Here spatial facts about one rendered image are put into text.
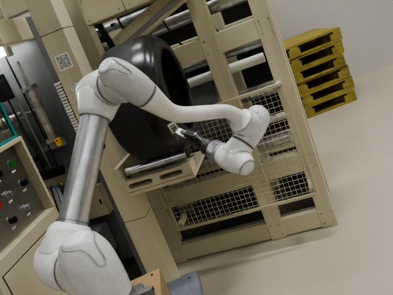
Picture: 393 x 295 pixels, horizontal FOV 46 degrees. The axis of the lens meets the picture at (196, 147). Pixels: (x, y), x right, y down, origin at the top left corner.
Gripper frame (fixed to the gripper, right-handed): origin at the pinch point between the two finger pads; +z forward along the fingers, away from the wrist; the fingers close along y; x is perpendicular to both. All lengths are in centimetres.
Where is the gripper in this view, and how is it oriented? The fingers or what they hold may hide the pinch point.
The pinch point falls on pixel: (182, 133)
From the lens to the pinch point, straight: 209.0
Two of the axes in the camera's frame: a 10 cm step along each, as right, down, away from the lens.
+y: 3.8, 6.2, 6.8
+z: -6.5, -3.5, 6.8
